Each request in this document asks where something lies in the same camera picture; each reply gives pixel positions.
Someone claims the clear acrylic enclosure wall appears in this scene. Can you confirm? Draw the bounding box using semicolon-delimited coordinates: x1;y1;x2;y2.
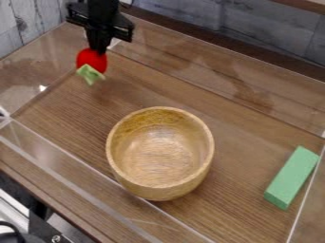
0;21;325;243

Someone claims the green foam block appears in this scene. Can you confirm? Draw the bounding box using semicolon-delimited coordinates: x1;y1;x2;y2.
263;146;319;210

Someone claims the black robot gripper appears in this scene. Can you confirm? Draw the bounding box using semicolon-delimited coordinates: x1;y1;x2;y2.
65;0;134;55

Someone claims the clear acrylic corner bracket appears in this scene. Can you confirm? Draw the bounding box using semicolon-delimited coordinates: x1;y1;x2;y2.
106;38;121;50

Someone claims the red plush fruit green leaf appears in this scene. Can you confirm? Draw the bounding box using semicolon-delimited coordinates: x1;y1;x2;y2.
76;48;108;85

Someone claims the black clamp and cable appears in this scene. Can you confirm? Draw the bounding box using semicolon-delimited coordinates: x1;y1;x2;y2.
0;210;73;243

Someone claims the wooden bowl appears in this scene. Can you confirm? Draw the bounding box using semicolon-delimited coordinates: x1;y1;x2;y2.
105;106;213;201

